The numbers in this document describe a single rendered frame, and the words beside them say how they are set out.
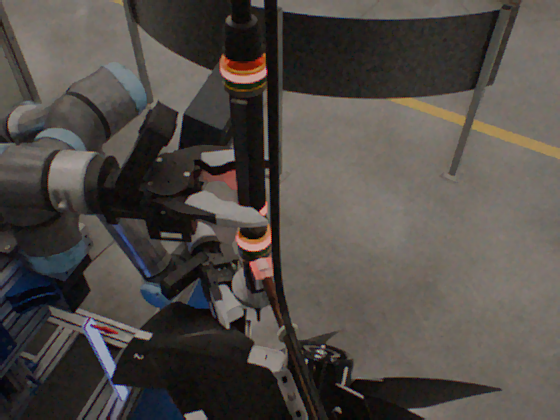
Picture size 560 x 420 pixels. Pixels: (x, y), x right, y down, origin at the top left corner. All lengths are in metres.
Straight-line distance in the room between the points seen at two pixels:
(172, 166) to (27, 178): 0.16
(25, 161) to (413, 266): 2.21
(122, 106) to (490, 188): 2.39
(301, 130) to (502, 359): 1.71
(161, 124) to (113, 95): 0.56
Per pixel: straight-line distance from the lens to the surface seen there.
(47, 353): 2.28
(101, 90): 1.12
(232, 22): 0.50
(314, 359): 0.93
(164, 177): 0.63
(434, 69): 2.67
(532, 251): 2.94
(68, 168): 0.66
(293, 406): 0.91
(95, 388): 2.17
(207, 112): 1.42
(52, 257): 0.77
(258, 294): 0.72
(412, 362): 2.41
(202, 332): 1.06
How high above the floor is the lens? 2.09
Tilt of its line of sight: 48 degrees down
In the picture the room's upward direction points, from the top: straight up
